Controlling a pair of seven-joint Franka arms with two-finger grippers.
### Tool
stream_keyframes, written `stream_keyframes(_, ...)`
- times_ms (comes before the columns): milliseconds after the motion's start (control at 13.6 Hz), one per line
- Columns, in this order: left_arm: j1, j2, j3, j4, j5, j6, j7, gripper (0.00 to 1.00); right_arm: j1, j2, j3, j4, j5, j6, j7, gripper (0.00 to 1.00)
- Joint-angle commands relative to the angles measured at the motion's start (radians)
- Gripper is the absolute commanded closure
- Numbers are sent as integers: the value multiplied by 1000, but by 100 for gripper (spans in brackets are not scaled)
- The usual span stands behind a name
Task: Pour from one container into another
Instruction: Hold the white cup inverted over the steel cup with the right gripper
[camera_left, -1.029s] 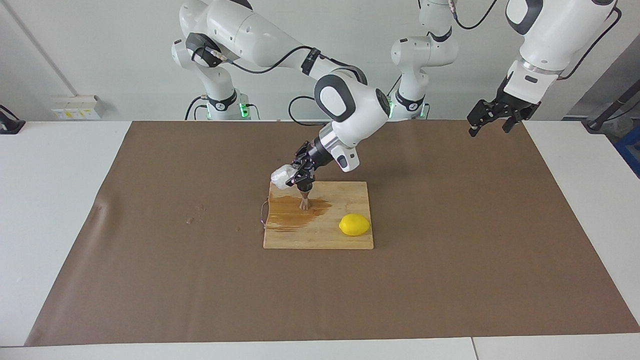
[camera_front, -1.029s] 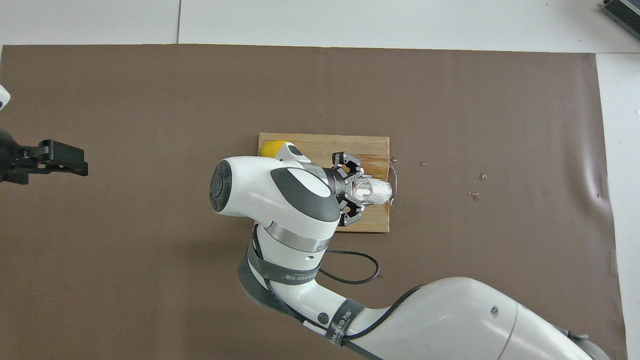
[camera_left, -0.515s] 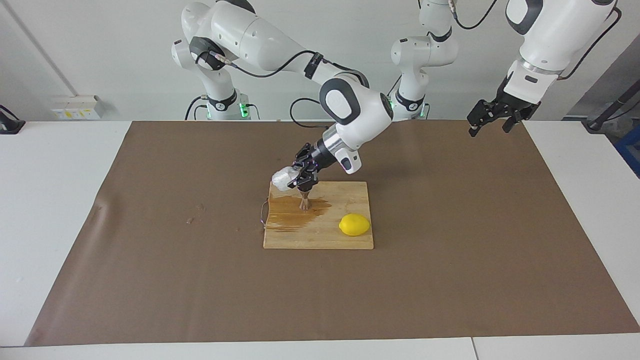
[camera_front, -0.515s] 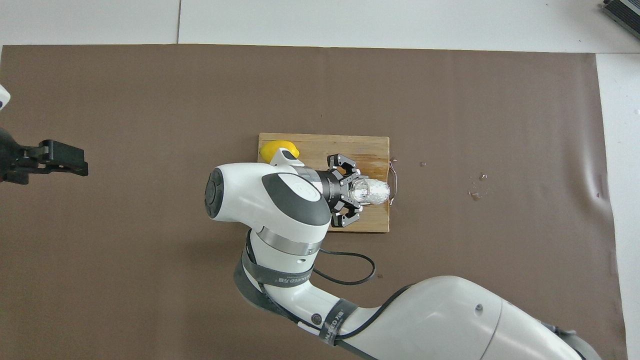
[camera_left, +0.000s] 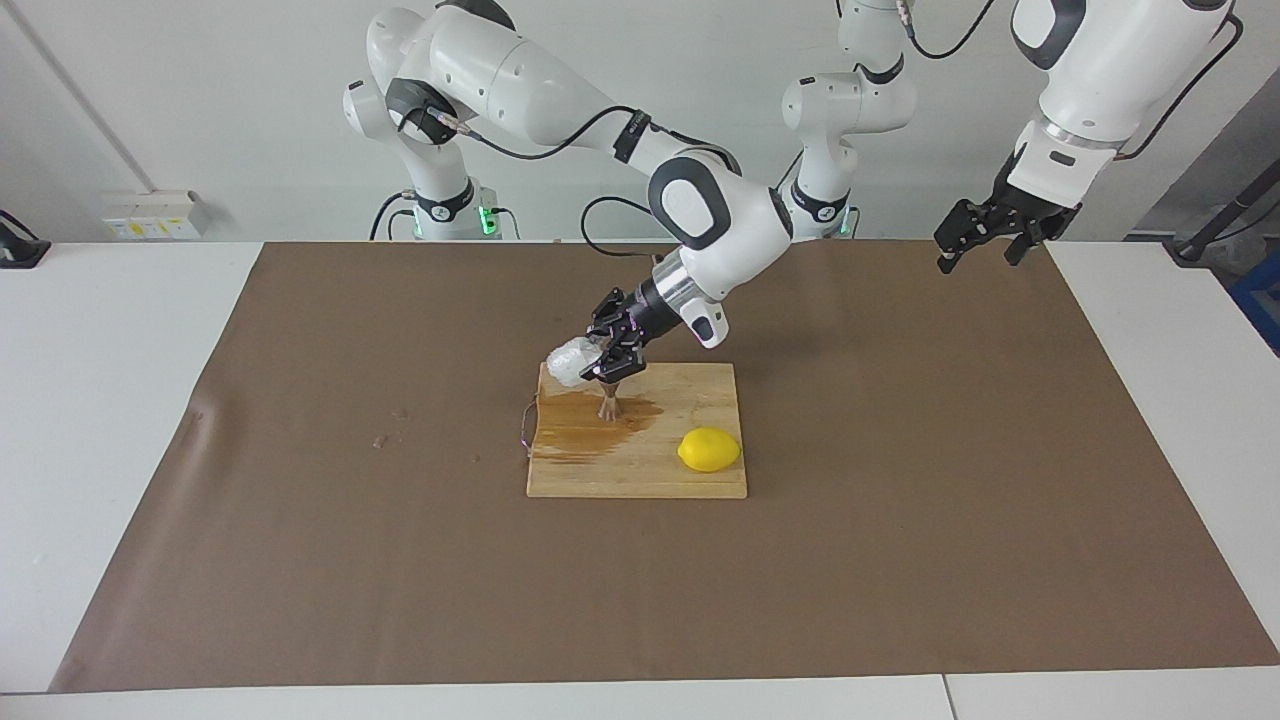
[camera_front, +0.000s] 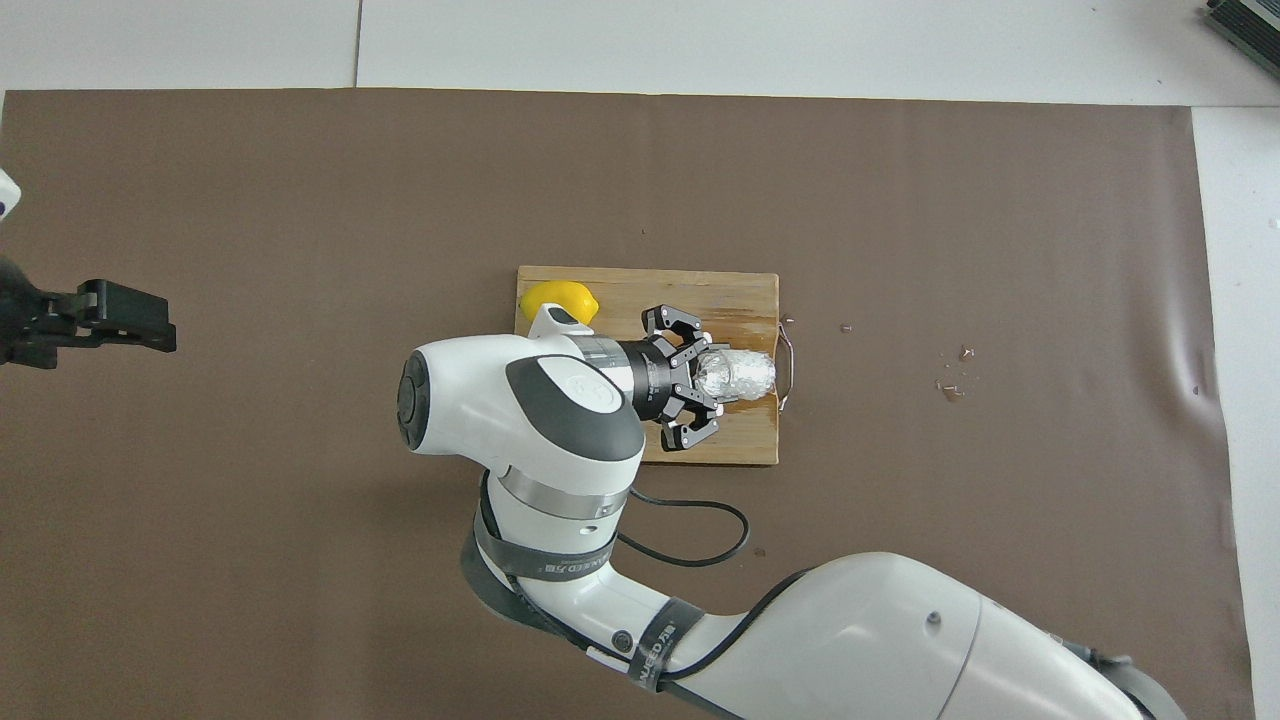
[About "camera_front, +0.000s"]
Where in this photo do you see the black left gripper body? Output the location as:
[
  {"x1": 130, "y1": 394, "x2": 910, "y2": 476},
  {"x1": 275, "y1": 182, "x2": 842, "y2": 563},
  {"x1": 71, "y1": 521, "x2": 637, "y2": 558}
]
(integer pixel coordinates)
[{"x1": 0, "y1": 255, "x2": 81, "y2": 369}]

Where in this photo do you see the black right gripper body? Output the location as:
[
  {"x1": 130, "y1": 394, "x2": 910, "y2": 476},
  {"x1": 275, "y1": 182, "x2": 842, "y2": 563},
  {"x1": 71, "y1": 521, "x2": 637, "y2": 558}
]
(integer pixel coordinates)
[{"x1": 620, "y1": 338, "x2": 701, "y2": 423}]

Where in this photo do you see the crinkled clear plastic cup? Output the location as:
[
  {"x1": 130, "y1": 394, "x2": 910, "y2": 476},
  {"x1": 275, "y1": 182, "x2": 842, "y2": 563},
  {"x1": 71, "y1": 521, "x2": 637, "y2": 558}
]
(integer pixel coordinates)
[{"x1": 695, "y1": 345, "x2": 778, "y2": 406}]

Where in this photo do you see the wooden cutting board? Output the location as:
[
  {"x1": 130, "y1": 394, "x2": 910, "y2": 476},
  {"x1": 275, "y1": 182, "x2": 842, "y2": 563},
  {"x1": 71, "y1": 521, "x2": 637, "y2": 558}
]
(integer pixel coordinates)
[{"x1": 515, "y1": 265, "x2": 798, "y2": 467}]

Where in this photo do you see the yellow lemon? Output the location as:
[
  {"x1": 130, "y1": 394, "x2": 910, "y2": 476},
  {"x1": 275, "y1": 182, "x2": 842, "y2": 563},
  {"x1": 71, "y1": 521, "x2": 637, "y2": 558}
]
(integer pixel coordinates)
[{"x1": 519, "y1": 280, "x2": 601, "y2": 328}]

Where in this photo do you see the brown paper table mat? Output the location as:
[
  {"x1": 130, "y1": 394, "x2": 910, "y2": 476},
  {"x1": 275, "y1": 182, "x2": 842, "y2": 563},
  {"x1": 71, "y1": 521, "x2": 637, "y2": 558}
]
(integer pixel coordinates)
[{"x1": 0, "y1": 88, "x2": 1256, "y2": 720}]

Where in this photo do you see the black ridged device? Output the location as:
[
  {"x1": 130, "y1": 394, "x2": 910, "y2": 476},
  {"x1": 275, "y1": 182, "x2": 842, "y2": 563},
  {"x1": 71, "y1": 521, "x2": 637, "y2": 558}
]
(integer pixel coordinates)
[{"x1": 1203, "y1": 0, "x2": 1280, "y2": 56}]

